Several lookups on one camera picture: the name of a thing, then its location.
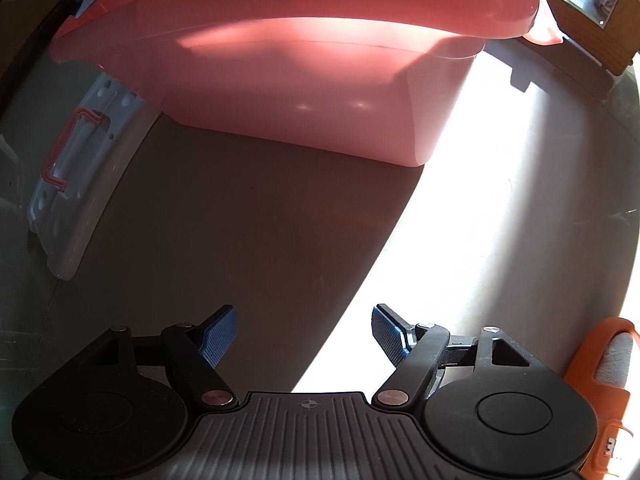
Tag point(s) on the white box lid pink handle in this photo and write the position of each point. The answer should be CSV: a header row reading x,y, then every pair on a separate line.
x,y
83,168

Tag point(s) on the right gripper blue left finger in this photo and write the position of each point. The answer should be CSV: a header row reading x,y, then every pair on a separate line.
x,y
192,354

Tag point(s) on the wooden cabinet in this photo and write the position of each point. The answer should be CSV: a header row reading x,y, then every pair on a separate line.
x,y
607,29

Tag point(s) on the orange slipper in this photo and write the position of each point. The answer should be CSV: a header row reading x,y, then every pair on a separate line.
x,y
602,371

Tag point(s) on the pink plastic storage box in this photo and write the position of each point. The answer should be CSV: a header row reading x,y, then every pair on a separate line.
x,y
371,78

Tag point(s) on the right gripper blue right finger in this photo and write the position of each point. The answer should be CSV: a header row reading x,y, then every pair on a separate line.
x,y
414,351

